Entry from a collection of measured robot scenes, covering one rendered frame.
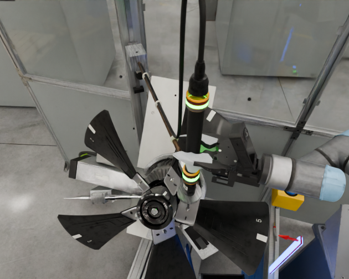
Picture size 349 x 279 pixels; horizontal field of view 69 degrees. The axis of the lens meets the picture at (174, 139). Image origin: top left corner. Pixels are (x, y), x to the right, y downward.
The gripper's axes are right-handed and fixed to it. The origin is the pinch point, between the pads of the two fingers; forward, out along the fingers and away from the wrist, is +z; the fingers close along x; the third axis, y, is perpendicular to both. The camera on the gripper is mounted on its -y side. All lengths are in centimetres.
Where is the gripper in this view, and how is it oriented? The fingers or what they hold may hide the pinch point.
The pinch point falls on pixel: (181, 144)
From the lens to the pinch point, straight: 59.9
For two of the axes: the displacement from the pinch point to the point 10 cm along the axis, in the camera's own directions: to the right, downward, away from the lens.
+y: 0.0, 6.6, 7.5
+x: 2.8, -7.2, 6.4
